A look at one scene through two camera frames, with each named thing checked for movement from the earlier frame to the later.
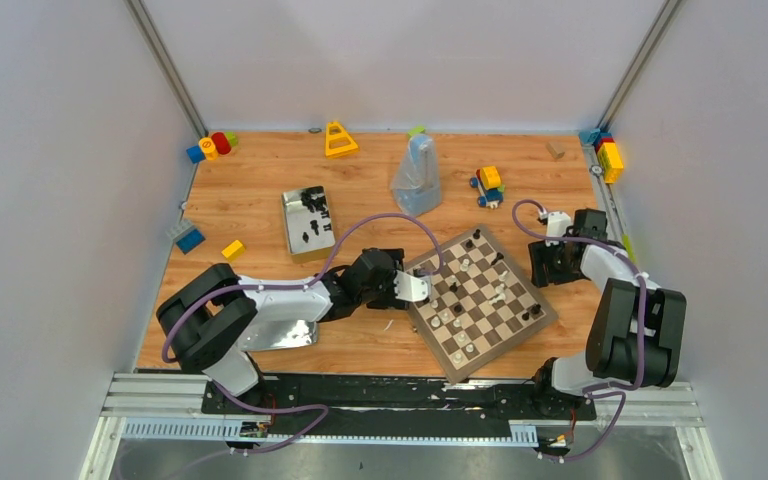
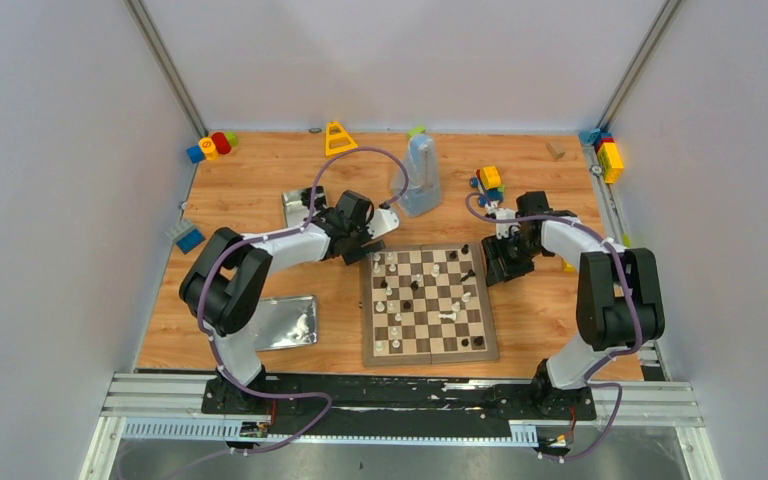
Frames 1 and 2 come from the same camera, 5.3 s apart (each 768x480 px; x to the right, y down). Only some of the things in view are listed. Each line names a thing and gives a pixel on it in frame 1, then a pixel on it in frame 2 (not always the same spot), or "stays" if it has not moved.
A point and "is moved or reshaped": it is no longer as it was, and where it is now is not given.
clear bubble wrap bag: (416, 185) stays
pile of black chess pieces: (315, 198) stays
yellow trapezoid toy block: (337, 140) stays
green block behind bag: (416, 130) stays
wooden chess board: (480, 305) is moved or reshaped
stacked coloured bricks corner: (607, 151) stays
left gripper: (391, 291) -> (363, 245)
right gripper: (541, 271) -> (497, 267)
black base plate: (407, 400) stays
